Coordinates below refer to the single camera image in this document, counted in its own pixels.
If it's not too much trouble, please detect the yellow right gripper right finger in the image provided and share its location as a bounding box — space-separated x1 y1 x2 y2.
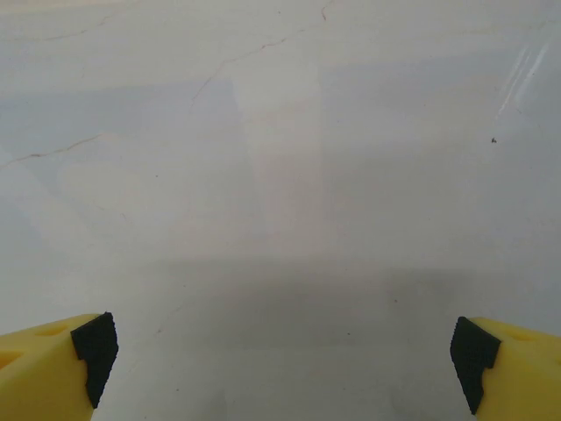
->
450 316 561 421

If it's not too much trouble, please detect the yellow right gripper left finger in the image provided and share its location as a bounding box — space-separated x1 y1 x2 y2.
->
0 311 119 421

